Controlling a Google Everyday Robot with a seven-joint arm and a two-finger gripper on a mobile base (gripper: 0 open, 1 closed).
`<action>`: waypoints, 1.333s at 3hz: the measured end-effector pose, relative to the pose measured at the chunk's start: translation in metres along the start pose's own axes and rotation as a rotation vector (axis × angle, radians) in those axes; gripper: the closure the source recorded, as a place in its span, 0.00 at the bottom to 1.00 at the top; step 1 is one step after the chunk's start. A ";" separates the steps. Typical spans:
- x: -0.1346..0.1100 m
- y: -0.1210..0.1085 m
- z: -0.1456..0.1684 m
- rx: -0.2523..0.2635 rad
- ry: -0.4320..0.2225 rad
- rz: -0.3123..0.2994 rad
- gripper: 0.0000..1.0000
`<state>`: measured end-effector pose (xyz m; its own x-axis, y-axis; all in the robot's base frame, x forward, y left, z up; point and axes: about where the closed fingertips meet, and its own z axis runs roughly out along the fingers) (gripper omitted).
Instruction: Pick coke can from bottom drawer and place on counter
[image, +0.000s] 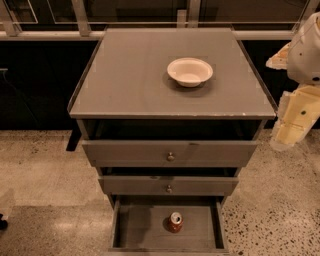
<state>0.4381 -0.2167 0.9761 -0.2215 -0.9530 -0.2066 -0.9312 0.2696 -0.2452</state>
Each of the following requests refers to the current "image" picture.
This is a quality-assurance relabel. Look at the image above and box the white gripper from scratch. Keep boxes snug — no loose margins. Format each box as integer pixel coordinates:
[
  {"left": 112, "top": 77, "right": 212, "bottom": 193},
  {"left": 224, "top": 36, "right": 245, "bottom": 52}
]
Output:
[{"left": 266, "top": 12, "right": 320, "bottom": 151}]

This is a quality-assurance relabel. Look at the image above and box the brass drawer knob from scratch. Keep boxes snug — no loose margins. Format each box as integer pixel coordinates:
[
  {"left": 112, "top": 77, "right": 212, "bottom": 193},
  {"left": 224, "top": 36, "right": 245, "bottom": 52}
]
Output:
[
  {"left": 167, "top": 152, "right": 175, "bottom": 162},
  {"left": 166, "top": 185, "right": 172, "bottom": 194}
]

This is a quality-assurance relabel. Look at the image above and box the grey open bottom drawer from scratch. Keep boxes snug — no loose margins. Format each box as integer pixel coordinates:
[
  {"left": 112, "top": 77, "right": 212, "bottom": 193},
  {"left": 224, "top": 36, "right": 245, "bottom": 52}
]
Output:
[{"left": 106, "top": 196, "right": 231, "bottom": 256}]

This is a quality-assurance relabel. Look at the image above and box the grey wooden drawer cabinet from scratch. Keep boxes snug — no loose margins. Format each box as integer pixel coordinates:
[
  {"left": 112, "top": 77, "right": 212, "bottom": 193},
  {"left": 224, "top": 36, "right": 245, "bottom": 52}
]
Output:
[{"left": 66, "top": 27, "right": 279, "bottom": 256}]

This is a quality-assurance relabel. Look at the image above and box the white paper bowl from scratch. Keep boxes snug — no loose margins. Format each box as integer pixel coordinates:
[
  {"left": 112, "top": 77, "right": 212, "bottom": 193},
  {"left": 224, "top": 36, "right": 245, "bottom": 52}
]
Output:
[{"left": 167, "top": 58, "right": 213, "bottom": 88}]

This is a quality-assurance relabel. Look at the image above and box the black shoe at edge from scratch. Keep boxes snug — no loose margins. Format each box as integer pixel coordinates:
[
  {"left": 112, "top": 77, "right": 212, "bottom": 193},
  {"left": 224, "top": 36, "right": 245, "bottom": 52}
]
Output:
[{"left": 0, "top": 213, "right": 8, "bottom": 230}]

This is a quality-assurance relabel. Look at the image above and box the brass top drawer knob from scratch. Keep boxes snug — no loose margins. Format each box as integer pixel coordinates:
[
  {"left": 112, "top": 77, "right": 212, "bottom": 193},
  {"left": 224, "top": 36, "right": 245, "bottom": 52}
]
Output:
[{"left": 167, "top": 152, "right": 175, "bottom": 162}]

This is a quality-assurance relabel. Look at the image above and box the metal window railing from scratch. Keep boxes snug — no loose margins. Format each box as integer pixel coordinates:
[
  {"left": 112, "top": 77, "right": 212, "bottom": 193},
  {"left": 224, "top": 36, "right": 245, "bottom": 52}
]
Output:
[{"left": 0, "top": 0, "right": 320, "bottom": 40}]

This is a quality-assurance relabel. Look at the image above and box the grey middle drawer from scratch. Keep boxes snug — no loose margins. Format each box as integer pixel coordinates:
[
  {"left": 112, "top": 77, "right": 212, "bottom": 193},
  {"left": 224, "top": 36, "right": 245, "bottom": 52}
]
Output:
[{"left": 98, "top": 176, "right": 238, "bottom": 196}]

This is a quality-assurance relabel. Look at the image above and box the grey top drawer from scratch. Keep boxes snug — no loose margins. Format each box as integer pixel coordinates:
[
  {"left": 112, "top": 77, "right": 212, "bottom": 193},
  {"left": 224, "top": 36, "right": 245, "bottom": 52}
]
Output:
[{"left": 82, "top": 140, "right": 257, "bottom": 168}]

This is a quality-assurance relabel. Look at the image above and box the brass middle drawer knob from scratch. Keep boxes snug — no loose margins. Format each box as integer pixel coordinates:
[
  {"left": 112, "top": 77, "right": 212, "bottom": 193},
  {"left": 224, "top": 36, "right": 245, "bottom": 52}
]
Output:
[{"left": 166, "top": 185, "right": 172, "bottom": 194}]

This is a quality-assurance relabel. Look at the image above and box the red coke can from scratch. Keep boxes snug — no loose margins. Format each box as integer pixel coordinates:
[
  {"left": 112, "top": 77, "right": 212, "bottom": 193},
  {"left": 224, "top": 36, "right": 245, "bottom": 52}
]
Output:
[{"left": 167, "top": 212, "right": 184, "bottom": 233}]

